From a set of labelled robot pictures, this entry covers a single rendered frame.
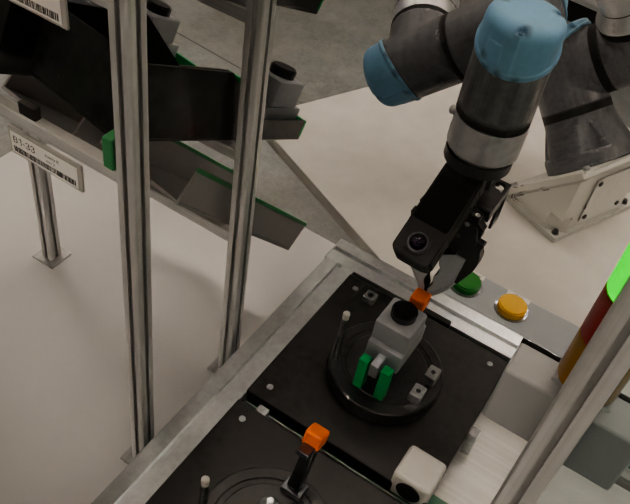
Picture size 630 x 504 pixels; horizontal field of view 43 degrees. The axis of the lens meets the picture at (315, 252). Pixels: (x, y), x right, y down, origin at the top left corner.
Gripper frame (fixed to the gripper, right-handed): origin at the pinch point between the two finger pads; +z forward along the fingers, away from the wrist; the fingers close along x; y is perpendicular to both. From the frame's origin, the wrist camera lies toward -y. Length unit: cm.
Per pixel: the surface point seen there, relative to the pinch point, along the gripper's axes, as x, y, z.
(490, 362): -10.0, 3.9, 10.2
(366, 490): -5.9, -20.8, 10.2
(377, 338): 1.4, -8.9, 1.4
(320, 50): 120, 194, 108
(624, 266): -16.8, -19.4, -31.7
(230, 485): 5.7, -30.0, 8.2
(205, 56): 151, 157, 108
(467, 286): -2.1, 14.0, 10.2
